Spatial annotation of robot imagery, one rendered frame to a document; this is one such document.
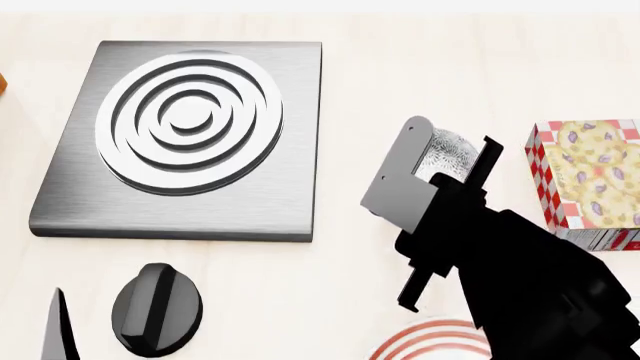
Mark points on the black stove knob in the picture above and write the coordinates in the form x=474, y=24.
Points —
x=157, y=311

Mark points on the grey left gripper plate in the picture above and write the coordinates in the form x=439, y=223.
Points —
x=52, y=333

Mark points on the white plate red rings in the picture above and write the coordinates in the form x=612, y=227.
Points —
x=435, y=339

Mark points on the cookie box red checkered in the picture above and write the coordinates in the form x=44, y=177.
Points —
x=595, y=176

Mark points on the grey metal stove burner plate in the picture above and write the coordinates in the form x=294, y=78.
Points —
x=90, y=202

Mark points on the grey right gripper plate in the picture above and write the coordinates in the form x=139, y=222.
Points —
x=400, y=180

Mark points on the grey gripper plate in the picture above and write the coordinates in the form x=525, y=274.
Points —
x=400, y=180
x=52, y=333

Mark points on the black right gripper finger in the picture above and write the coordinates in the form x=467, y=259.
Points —
x=485, y=161
x=414, y=287

